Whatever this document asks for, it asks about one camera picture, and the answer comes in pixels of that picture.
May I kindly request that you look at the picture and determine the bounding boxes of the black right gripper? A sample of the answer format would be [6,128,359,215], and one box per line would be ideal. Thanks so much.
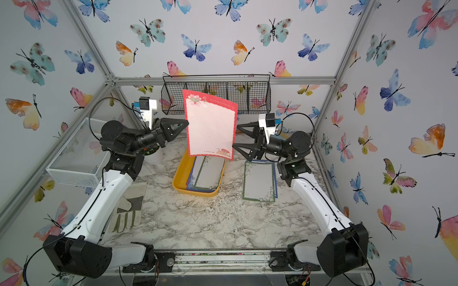
[236,125,294,168]

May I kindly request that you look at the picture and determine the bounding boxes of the white mesh wall basket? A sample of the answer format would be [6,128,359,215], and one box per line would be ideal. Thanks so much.
[46,118,110,188]

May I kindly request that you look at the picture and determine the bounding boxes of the yellow plastic storage box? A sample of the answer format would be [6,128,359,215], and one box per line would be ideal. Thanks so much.
[172,148,226,198]

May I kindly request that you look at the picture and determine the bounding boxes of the potted artificial flowers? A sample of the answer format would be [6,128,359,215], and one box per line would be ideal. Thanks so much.
[144,148,163,165]

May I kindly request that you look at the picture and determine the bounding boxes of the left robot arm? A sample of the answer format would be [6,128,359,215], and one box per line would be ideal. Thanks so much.
[43,119,188,278]

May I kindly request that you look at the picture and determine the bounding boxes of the green floral stationery paper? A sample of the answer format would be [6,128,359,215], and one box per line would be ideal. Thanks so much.
[243,160,277,203]

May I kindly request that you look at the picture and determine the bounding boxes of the white green work glove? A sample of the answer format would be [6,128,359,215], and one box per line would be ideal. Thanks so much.
[108,182,147,233]

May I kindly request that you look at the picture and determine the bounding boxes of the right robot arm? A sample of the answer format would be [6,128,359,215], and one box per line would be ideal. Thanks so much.
[233,122,369,278]

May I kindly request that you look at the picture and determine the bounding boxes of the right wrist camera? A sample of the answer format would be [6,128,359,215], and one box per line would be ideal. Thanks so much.
[258,113,277,139]

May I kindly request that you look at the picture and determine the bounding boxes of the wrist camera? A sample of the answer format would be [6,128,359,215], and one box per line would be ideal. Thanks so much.
[132,97,157,129]
[258,113,277,139]

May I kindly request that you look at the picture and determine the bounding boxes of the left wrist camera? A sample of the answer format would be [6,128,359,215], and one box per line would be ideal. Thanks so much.
[132,97,157,129]

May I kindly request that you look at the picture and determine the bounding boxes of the red tulip stationery paper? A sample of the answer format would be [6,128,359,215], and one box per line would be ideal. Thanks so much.
[182,89,238,161]

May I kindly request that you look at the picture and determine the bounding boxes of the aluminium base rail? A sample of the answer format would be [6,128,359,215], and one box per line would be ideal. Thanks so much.
[70,249,373,286]

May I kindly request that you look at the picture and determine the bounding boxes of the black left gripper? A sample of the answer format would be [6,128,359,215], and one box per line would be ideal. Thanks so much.
[128,120,187,157]

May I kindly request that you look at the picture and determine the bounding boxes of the black wire wall basket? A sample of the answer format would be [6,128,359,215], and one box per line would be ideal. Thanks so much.
[159,74,271,115]

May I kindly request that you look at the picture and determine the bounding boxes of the blue floral stationery paper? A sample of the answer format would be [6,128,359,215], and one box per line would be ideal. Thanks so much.
[272,163,279,200]

